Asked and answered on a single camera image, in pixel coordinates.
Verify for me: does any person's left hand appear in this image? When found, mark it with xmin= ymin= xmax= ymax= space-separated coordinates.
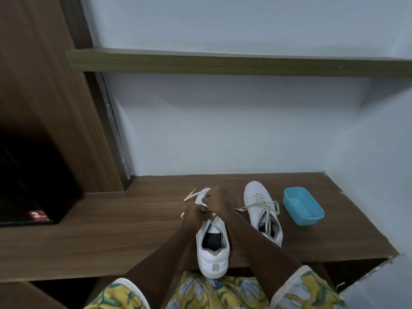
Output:
xmin=181 ymin=203 xmax=216 ymax=235

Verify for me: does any blue plastic basket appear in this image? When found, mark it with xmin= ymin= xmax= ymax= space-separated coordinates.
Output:
xmin=282 ymin=187 xmax=325 ymax=227

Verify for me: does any wooden wall shelf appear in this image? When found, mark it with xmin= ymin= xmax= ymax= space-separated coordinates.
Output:
xmin=66 ymin=48 xmax=412 ymax=78

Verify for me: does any person's right forearm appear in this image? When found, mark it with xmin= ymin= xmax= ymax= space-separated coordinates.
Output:
xmin=225 ymin=210 xmax=305 ymax=300

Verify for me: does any person's left forearm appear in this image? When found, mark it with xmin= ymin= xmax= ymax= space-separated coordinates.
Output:
xmin=124 ymin=227 xmax=200 ymax=306

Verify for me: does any person's right hand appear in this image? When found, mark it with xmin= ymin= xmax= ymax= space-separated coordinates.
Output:
xmin=201 ymin=185 xmax=238 ymax=222

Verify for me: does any white sneaker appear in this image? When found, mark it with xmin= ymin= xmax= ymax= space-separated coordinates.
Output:
xmin=243 ymin=180 xmax=284 ymax=248
xmin=193 ymin=187 xmax=230 ymax=280

